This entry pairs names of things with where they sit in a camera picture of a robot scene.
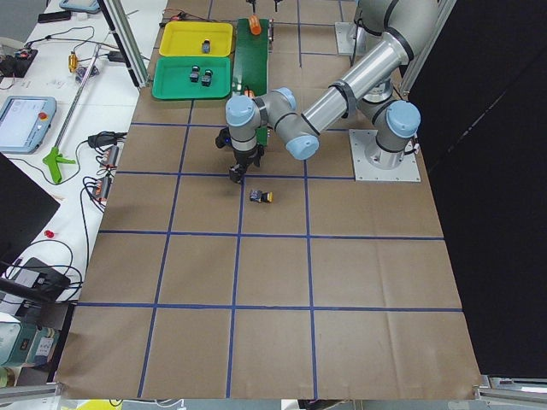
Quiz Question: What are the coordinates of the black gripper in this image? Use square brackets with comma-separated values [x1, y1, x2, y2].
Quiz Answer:
[215, 127, 264, 184]

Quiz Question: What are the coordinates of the yellow push button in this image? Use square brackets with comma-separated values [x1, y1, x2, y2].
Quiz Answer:
[202, 38, 211, 54]
[249, 190, 274, 203]

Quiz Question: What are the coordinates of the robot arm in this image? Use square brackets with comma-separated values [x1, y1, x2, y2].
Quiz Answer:
[226, 1, 438, 184]

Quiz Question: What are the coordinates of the green conveyor belt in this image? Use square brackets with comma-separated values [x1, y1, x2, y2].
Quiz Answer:
[225, 17, 270, 145]

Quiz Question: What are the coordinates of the yellow plastic tray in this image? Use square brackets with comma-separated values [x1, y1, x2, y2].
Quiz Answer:
[159, 21, 233, 57]

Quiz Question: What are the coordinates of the green plastic tray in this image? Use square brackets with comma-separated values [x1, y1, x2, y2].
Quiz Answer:
[152, 56, 232, 100]

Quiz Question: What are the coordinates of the black power adapter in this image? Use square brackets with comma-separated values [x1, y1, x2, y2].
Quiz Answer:
[107, 51, 125, 63]

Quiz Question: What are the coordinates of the teach pendant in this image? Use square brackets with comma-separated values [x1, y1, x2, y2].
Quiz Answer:
[1, 96, 56, 155]

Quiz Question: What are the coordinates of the aluminium frame post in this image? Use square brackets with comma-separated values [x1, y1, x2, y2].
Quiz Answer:
[97, 0, 150, 88]

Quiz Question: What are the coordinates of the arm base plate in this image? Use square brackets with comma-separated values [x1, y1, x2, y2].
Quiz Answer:
[349, 129, 421, 183]

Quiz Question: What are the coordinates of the green handled reach tool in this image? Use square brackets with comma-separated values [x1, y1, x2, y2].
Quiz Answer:
[43, 44, 101, 185]

